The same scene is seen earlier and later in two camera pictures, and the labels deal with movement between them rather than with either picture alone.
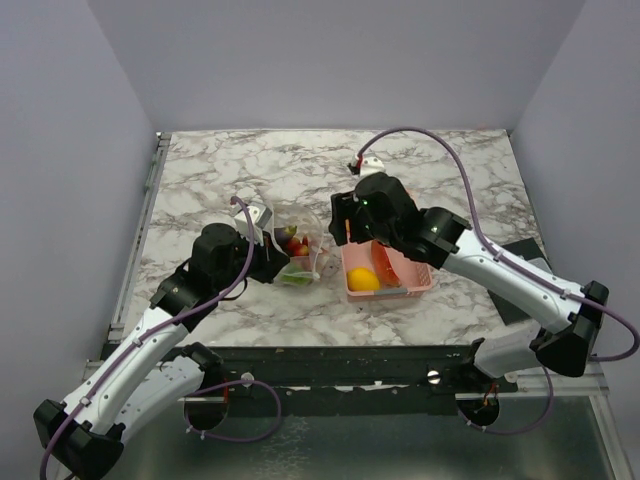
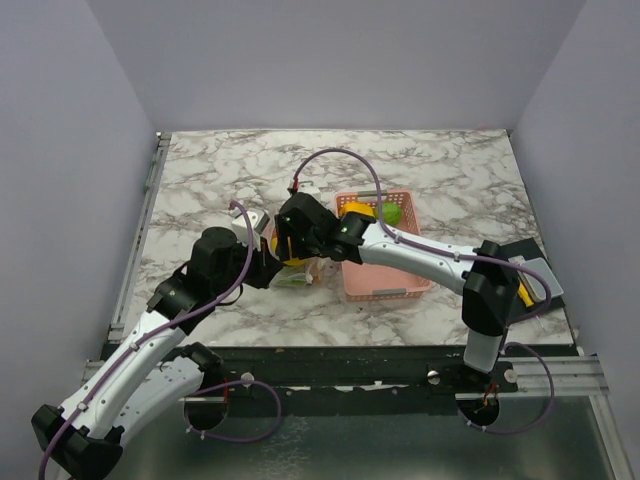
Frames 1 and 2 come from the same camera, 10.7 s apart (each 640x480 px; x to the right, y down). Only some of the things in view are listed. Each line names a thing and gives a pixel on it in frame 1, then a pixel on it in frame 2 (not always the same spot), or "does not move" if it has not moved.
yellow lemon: x=363 y=279 → x=291 y=261
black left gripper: x=272 y=259 does not move
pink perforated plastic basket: x=415 y=277 does not move
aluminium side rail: x=141 y=229 does not move
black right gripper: x=340 y=203 → x=283 y=230
